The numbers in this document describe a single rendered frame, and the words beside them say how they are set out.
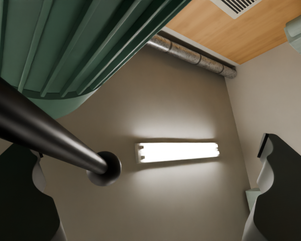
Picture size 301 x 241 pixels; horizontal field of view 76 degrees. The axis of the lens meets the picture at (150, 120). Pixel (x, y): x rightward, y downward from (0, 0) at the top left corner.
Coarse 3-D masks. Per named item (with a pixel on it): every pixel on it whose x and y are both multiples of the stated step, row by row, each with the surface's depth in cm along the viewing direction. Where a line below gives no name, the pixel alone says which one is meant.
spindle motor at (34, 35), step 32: (0, 0) 8; (32, 0) 8; (64, 0) 8; (96, 0) 8; (128, 0) 9; (160, 0) 9; (0, 32) 10; (32, 32) 10; (64, 32) 10; (96, 32) 11; (128, 32) 12; (0, 64) 13; (32, 64) 13; (64, 64) 13; (96, 64) 14; (32, 96) 16; (64, 96) 18
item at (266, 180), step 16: (272, 144) 10; (272, 160) 9; (288, 160) 9; (272, 176) 8; (288, 176) 8; (272, 192) 7; (288, 192) 7; (256, 208) 7; (272, 208) 7; (288, 208) 7; (256, 224) 6; (272, 224) 6; (288, 224) 6; (256, 240) 6; (272, 240) 6; (288, 240) 6
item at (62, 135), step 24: (0, 96) 4; (24, 96) 6; (0, 120) 5; (24, 120) 5; (48, 120) 7; (24, 144) 6; (48, 144) 7; (72, 144) 9; (96, 168) 15; (120, 168) 19
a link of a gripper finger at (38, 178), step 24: (0, 168) 8; (24, 168) 8; (0, 192) 7; (24, 192) 7; (0, 216) 6; (24, 216) 6; (48, 216) 6; (0, 240) 6; (24, 240) 6; (48, 240) 6
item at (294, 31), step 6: (294, 18) 169; (300, 18) 164; (288, 24) 170; (294, 24) 167; (300, 24) 164; (288, 30) 170; (294, 30) 168; (300, 30) 167; (288, 36) 182; (294, 36) 178; (300, 36) 174; (288, 42) 182; (294, 42) 179; (300, 42) 181; (294, 48) 191; (300, 48) 192; (300, 54) 205
